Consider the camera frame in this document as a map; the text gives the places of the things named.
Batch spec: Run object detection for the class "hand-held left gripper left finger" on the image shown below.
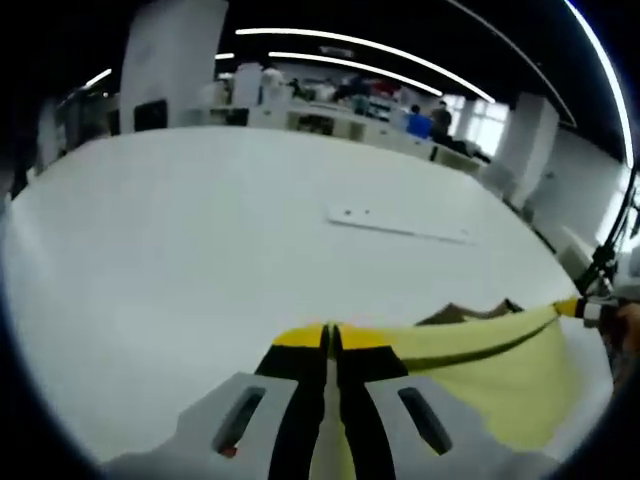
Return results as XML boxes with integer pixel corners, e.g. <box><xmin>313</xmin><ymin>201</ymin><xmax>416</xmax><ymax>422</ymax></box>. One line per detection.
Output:
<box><xmin>172</xmin><ymin>323</ymin><xmax>332</xmax><ymax>480</ymax></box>

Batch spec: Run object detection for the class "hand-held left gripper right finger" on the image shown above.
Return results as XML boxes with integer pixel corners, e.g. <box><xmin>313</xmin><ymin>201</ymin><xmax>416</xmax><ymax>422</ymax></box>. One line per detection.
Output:
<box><xmin>333</xmin><ymin>323</ymin><xmax>506</xmax><ymax>480</ymax></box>

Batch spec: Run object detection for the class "yellow and blue garment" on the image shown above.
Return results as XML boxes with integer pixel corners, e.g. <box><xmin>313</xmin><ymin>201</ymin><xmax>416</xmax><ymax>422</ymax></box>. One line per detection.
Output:
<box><xmin>309</xmin><ymin>297</ymin><xmax>585</xmax><ymax>480</ymax></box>

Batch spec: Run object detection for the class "black tripod stand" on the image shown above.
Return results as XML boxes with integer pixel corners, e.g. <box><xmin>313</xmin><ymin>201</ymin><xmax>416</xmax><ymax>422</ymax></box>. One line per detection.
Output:
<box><xmin>574</xmin><ymin>169</ymin><xmax>640</xmax><ymax>297</ymax></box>

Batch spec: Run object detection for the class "white square pillar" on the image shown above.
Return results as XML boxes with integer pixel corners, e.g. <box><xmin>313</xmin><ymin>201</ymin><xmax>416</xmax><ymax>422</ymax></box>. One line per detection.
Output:
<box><xmin>119</xmin><ymin>0</ymin><xmax>230</xmax><ymax>134</ymax></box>
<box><xmin>498</xmin><ymin>92</ymin><xmax>560</xmax><ymax>207</ymax></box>

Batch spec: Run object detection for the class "long white counter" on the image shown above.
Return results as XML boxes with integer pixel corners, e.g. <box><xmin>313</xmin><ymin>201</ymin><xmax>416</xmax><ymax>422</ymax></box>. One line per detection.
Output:
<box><xmin>184</xmin><ymin>101</ymin><xmax>485</xmax><ymax>175</ymax></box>

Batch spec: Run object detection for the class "white panel board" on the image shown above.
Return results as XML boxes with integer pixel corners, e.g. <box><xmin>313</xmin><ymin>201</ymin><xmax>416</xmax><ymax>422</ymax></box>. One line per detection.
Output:
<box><xmin>234</xmin><ymin>62</ymin><xmax>264</xmax><ymax>107</ymax></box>

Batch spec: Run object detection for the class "black cabinet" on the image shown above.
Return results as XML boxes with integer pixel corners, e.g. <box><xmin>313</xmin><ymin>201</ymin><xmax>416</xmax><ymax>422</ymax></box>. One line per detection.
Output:
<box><xmin>133</xmin><ymin>98</ymin><xmax>169</xmax><ymax>133</ymax></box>

